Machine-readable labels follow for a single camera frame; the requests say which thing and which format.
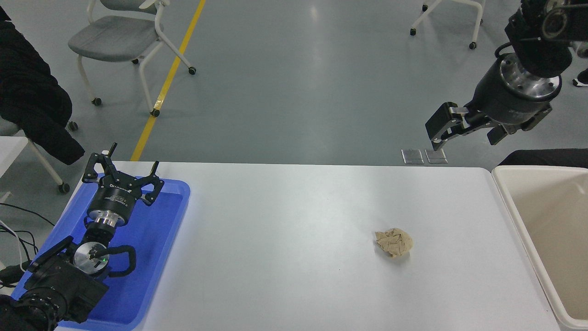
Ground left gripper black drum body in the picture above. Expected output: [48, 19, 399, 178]
[88, 174, 143, 218]

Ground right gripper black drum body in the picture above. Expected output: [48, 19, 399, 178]
[468, 57, 559, 134]

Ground tan paper ball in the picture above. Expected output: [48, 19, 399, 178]
[375, 228, 413, 259]

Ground white chair with casters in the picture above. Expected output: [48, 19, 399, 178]
[0, 117, 79, 194]

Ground blue plastic tray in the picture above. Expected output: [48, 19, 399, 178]
[10, 174, 191, 331]

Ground person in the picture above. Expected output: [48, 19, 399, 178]
[0, 6, 86, 166]

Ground large pale plastic bin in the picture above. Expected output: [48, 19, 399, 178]
[492, 165, 588, 331]

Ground grey seat rolling chair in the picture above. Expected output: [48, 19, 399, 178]
[68, 0, 197, 118]

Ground white frame rolling chair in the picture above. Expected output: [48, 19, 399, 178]
[410, 0, 486, 50]

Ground black cable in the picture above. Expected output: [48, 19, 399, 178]
[0, 202, 56, 285]

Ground white cable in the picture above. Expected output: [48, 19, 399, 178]
[0, 220, 27, 273]

